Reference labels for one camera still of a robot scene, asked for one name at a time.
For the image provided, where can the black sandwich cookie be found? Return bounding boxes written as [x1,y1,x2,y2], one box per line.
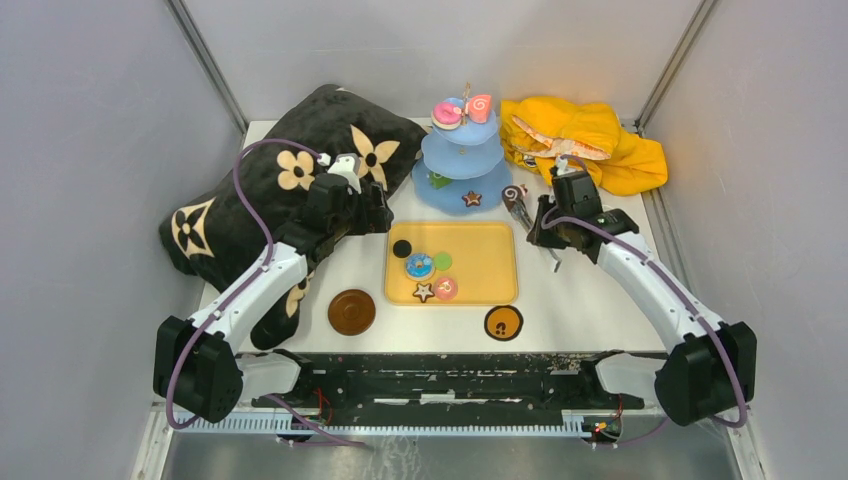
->
[392,239,413,259]

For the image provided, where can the star cookie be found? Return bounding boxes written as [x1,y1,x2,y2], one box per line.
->
[413,283,435,303]
[462,191,482,208]

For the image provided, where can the chocolate swirl roll cake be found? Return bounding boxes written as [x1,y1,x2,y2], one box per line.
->
[501,185,528,208]

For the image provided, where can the green macaron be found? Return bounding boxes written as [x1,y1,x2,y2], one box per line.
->
[432,252,453,271]

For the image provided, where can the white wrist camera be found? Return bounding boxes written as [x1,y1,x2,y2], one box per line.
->
[327,153,362,193]
[550,156,583,179]

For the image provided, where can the yellow black round coaster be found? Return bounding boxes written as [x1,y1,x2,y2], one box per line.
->
[483,305,524,342]

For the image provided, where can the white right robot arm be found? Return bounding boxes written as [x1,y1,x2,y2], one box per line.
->
[527,170,758,428]

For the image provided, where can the blue three-tier cake stand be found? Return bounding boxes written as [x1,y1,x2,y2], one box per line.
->
[411,83,512,215]

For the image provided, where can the brown round coaster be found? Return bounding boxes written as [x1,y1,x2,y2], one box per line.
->
[327,289,376,336]

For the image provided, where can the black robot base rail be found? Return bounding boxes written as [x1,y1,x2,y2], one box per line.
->
[281,353,645,427]

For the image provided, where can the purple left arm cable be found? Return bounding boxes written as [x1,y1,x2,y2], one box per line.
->
[165,137,329,432]

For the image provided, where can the blue frosted donut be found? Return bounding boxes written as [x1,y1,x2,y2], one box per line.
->
[404,253,435,282]

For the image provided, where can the black floral plush pillow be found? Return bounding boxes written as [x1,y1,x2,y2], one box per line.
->
[158,84,429,351]

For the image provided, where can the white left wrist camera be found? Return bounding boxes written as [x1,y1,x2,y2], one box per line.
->
[327,153,362,193]

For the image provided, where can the pink round candy cake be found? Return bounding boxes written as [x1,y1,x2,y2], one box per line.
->
[434,276,459,302]

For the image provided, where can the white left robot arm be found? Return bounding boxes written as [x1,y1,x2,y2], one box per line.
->
[153,173,393,430]

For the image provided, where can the green swirl roll cake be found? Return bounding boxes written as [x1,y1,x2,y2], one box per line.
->
[428,171,453,190]

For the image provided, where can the yellow garment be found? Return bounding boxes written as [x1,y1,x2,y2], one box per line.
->
[499,96,669,196]

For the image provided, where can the metal serving tongs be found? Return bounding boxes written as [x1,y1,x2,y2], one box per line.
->
[504,202,562,273]

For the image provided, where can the pink frosted donut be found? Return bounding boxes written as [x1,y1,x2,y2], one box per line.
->
[431,101,465,131]

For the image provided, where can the yellow serving tray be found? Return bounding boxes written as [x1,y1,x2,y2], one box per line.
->
[384,221,518,306]

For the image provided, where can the salmon swirl cake slice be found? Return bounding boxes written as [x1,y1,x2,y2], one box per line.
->
[464,94,492,124]

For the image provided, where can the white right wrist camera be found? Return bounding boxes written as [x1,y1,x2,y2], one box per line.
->
[550,156,583,179]

